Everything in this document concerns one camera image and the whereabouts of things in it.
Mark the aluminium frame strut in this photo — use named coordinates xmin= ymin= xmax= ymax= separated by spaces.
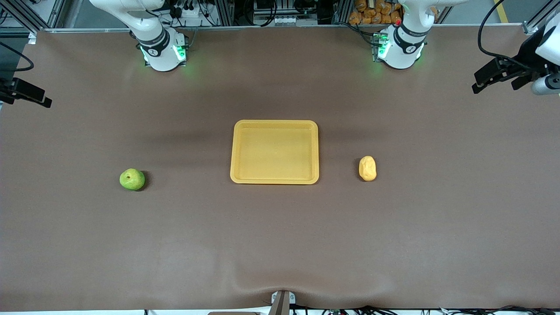
xmin=522 ymin=0 xmax=556 ymax=35
xmin=0 ymin=0 xmax=67 ymax=34

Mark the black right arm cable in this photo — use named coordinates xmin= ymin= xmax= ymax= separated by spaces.
xmin=0 ymin=41 xmax=35 ymax=72

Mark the yellow potato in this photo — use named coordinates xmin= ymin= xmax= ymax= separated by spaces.
xmin=359 ymin=156 xmax=377 ymax=182

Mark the white power strip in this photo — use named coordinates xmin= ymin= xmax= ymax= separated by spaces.
xmin=168 ymin=1 xmax=207 ymax=21

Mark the yellow plastic tray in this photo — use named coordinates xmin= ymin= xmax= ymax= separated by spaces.
xmin=230 ymin=119 xmax=319 ymax=185

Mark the green apple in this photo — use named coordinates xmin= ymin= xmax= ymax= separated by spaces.
xmin=119 ymin=168 xmax=146 ymax=191

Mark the grey electronics box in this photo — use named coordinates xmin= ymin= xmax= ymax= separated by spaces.
xmin=253 ymin=0 xmax=321 ymax=26

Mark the brown table mat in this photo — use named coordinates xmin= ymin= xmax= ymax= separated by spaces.
xmin=0 ymin=24 xmax=560 ymax=312

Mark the bag of orange snacks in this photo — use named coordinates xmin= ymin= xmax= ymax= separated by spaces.
xmin=349 ymin=0 xmax=403 ymax=25

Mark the metal table clamp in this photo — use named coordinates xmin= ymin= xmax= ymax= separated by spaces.
xmin=270 ymin=290 xmax=296 ymax=315

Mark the aluminium table edge rail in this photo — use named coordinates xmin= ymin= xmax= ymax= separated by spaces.
xmin=43 ymin=24 xmax=525 ymax=34

